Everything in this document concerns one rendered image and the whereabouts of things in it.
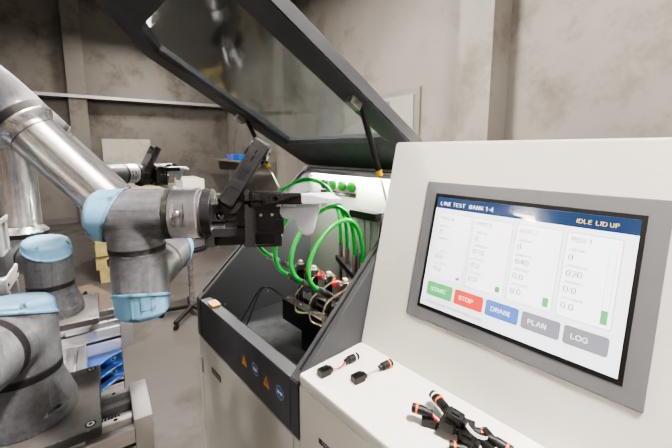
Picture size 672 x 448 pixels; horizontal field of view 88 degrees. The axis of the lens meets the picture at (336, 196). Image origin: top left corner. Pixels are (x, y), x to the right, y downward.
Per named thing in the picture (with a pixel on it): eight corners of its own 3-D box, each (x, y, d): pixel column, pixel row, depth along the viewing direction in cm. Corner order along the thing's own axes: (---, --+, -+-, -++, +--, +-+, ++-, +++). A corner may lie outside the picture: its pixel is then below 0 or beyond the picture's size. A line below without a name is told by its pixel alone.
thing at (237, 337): (202, 337, 138) (200, 299, 136) (213, 333, 141) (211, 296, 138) (290, 432, 92) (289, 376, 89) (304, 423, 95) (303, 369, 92)
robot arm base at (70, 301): (16, 330, 95) (12, 295, 94) (25, 309, 108) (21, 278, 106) (84, 315, 104) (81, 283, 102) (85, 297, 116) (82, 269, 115)
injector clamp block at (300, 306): (282, 335, 132) (282, 297, 130) (304, 326, 138) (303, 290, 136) (343, 380, 106) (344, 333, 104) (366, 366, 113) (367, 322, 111)
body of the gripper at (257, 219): (286, 239, 58) (210, 242, 56) (285, 188, 58) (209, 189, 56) (286, 246, 50) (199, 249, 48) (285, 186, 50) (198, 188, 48)
